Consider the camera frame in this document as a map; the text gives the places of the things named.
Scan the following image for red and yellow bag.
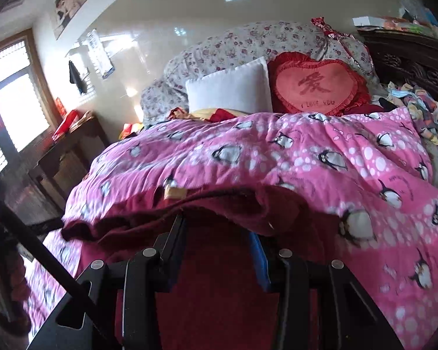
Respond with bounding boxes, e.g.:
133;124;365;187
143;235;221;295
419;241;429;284
119;122;145;141

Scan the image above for pile of assorted packets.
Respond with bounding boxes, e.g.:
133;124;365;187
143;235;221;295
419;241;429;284
383;0;438;42

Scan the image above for red flat box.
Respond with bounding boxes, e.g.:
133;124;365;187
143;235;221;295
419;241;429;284
52;110;81;141

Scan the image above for red heart-shaped cushion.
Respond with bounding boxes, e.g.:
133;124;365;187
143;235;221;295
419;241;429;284
266;52;372;116

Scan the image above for person's left forearm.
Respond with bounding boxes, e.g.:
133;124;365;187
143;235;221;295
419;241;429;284
0;222;32;336

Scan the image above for wooden side table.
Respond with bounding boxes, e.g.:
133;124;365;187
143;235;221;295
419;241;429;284
29;115;110;201

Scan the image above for white flat box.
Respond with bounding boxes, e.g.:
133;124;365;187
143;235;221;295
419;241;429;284
352;15;385;28

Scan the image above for floral grey pillows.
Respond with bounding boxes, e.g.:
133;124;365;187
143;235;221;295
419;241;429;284
140;20;378;128

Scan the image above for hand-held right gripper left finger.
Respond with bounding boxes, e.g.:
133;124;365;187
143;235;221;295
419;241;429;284
28;213;187;350

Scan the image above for white pillow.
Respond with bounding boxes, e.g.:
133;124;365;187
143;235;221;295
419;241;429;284
185;56;272;113

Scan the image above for wooden framed window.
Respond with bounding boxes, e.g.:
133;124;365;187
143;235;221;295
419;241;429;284
0;29;59;176

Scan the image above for dark carved wooden headboard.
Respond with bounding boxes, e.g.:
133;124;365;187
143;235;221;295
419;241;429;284
358;29;438;125

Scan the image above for dark red knit sweater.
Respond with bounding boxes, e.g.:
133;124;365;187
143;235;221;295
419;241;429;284
61;186;342;350

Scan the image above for pink penguin print blanket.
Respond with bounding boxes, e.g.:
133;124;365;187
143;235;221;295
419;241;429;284
25;111;438;350

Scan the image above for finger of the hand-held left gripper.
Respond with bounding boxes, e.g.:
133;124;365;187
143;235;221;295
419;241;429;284
0;184;95;301

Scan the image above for dark cloth on wall hook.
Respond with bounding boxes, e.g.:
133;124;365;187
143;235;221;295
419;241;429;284
69;60;89;95

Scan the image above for wall poster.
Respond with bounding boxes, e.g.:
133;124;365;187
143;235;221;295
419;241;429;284
51;0;88;41

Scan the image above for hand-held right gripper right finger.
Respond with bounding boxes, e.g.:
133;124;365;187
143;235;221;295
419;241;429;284
246;231;406;350

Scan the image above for wall calendar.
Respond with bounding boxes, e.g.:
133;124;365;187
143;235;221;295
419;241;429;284
87;29;114;80

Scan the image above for yellow and red cloth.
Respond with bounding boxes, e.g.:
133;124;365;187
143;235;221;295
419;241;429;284
168;106;241;123

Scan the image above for pile of colourful clothes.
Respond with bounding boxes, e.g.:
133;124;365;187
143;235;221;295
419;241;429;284
378;83;438;146

